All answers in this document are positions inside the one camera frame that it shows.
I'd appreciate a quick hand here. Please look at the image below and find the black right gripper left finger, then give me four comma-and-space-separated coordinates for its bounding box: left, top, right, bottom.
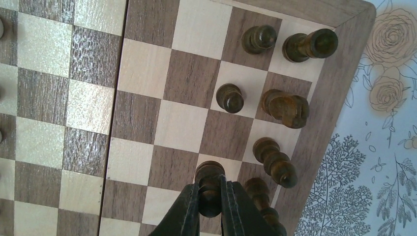
150, 183, 200, 236

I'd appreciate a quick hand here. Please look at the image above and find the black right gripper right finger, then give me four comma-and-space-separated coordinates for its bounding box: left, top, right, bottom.
220, 175, 277, 236

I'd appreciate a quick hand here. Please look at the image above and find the dark chess piece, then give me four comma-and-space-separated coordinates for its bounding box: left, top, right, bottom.
252, 137, 298, 188
243, 177, 287, 236
261, 89, 309, 129
282, 29, 338, 62

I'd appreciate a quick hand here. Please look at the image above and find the dark pawn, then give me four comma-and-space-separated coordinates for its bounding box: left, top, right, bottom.
241, 25, 278, 55
216, 84, 244, 114
195, 160, 225, 218

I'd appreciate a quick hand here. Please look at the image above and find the floral table mat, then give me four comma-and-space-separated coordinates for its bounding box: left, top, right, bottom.
295, 0, 417, 236

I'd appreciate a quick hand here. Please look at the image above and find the wooden chessboard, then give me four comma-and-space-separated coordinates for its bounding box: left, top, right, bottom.
0, 0, 376, 236

